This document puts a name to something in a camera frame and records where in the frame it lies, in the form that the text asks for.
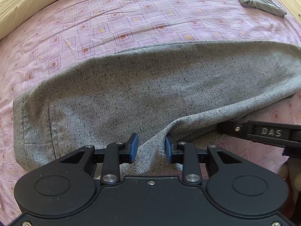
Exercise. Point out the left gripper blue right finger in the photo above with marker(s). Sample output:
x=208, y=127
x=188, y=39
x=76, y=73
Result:
x=185, y=154

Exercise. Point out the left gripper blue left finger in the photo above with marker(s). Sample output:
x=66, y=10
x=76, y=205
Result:
x=116, y=154

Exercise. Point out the grey speckled pants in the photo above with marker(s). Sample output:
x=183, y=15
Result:
x=183, y=88

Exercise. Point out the right gloved hand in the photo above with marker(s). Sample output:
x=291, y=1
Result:
x=290, y=171

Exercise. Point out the pink patterned bed sheet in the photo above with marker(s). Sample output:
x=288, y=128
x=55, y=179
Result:
x=68, y=32

